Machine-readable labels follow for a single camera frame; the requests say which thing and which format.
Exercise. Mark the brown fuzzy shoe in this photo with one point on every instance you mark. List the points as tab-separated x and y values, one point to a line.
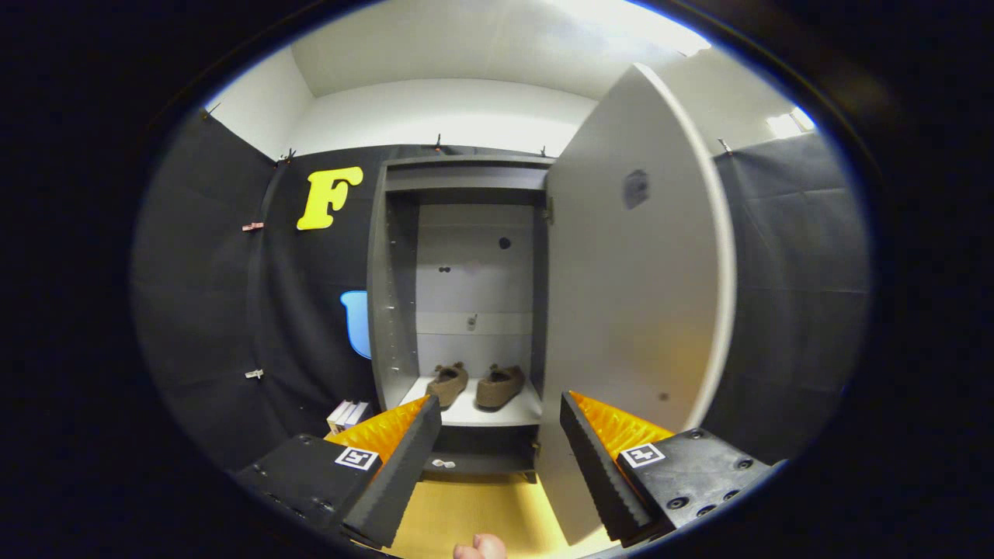
448	386
499	387

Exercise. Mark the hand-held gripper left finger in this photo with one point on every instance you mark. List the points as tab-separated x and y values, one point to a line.
400	473

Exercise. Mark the white cabinet shelf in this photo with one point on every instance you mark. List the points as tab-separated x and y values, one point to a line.
474	411

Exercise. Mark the beige shoe cabinet door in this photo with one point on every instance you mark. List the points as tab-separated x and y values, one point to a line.
629	310

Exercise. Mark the long ceiling light strip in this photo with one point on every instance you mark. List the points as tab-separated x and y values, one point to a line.
644	27

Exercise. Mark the small ceiling light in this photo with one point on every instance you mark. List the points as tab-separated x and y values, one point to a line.
792	123

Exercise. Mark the grey shoe cabinet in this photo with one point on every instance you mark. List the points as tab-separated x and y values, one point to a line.
474	264

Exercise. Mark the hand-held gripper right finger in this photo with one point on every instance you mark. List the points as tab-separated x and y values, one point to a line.
602	481

